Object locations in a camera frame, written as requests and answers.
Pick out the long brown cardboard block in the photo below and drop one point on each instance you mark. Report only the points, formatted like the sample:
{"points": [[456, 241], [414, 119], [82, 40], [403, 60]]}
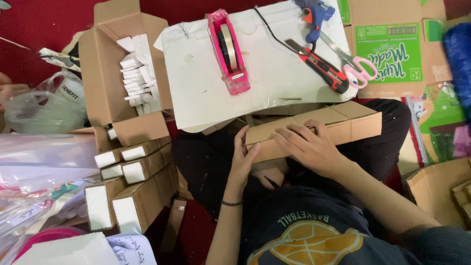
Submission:
{"points": [[331, 123]]}

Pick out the colourful cartoon play mat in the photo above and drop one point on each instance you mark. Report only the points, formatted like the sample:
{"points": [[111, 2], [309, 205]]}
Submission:
{"points": [[441, 121]]}

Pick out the white wrapper with black tool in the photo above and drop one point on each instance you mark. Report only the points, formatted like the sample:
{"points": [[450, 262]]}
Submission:
{"points": [[59, 59]]}

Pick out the brown cardboard box with scraps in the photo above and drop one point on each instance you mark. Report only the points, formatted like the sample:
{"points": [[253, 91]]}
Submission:
{"points": [[438, 191]]}

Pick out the cardboard carton with green label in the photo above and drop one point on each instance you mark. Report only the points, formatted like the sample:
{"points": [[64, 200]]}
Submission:
{"points": [[393, 51]]}

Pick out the red black utility knife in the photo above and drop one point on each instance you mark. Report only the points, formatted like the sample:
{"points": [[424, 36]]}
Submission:
{"points": [[323, 70]]}

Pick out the white lap board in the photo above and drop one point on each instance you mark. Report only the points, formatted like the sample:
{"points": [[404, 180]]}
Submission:
{"points": [[268, 77]]}

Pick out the person's left hand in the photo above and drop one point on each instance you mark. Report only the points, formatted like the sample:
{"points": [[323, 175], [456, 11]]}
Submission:
{"points": [[240, 165]]}

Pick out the open brown cardboard box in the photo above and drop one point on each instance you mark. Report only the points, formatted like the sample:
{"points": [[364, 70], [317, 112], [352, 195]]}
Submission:
{"points": [[101, 73]]}

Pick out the pile of white foam pieces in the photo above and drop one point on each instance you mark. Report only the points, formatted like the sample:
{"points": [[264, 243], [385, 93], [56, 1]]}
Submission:
{"points": [[138, 77]]}

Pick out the dark blue printed shirt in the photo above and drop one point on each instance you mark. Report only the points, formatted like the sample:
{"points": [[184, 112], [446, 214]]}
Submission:
{"points": [[312, 235]]}

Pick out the stack of foam-filled cardboard blocks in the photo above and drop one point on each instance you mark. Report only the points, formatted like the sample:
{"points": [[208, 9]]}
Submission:
{"points": [[143, 191]]}

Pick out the blue fuzzy duster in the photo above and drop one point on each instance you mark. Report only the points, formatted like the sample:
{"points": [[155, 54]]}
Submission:
{"points": [[459, 66]]}

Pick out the handwritten white paper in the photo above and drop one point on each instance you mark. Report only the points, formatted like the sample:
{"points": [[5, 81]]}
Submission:
{"points": [[132, 250]]}

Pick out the heap of clear plastic sleeves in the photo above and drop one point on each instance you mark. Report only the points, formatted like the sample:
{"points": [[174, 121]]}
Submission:
{"points": [[40, 169]]}

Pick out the clear plastic bag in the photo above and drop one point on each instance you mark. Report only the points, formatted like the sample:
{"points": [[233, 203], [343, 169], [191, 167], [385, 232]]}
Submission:
{"points": [[48, 106]]}

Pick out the clear tape roll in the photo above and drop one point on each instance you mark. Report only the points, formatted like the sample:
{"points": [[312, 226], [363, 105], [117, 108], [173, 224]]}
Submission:
{"points": [[229, 46]]}

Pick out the person's black trousers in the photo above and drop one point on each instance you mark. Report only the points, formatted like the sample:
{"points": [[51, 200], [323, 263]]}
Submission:
{"points": [[202, 165]]}

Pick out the pink tape dispenser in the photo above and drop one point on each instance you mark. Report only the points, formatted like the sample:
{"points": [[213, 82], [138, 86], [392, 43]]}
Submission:
{"points": [[235, 79]]}

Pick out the person's bare foot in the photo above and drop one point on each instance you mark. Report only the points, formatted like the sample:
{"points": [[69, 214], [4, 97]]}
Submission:
{"points": [[270, 175]]}

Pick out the blue hot glue gun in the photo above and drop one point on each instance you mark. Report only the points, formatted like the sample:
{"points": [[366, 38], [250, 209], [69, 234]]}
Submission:
{"points": [[315, 20]]}

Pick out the person's right hand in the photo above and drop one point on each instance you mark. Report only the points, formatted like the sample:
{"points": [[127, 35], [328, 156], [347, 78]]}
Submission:
{"points": [[314, 151]]}

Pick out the narrow brown cardboard strip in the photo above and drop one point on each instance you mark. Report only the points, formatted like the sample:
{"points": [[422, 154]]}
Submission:
{"points": [[174, 224]]}

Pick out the white foam sheet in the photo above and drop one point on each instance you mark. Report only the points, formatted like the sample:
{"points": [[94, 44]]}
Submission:
{"points": [[70, 252]]}

